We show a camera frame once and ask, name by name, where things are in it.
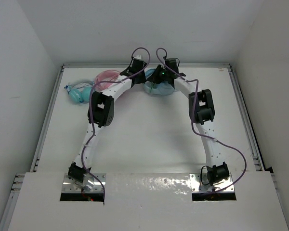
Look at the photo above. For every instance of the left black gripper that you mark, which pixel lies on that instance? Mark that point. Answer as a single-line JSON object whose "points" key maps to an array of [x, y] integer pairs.
{"points": [[143, 80]]}

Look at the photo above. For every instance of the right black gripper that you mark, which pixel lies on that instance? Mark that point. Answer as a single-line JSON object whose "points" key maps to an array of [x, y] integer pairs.
{"points": [[156, 77]]}

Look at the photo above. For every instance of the light blue headphones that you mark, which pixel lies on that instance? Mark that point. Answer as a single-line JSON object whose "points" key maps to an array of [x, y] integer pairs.
{"points": [[161, 89]]}

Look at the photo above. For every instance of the pink headphones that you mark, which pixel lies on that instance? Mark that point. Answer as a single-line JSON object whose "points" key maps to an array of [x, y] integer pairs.
{"points": [[107, 77]]}

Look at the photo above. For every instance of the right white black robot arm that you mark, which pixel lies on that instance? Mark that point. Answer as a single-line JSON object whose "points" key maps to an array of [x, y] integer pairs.
{"points": [[201, 112]]}

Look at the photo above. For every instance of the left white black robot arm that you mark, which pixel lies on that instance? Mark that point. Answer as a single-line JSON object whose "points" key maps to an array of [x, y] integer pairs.
{"points": [[107, 89]]}

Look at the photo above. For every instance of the teal headphones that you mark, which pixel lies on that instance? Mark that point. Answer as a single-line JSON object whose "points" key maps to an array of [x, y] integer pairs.
{"points": [[79, 92]]}

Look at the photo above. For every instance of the aluminium frame rail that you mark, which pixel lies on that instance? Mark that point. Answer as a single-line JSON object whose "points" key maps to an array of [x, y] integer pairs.
{"points": [[123, 65], [255, 151], [46, 122]]}

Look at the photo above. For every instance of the right aluminium frame rail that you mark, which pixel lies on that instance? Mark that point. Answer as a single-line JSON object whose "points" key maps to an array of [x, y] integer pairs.
{"points": [[255, 151]]}

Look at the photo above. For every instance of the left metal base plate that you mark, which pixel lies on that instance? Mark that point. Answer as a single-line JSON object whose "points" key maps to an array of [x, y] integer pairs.
{"points": [[89, 185]]}

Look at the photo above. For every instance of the left aluminium frame rail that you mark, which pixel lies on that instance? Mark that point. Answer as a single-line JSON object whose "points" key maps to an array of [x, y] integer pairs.
{"points": [[46, 122]]}

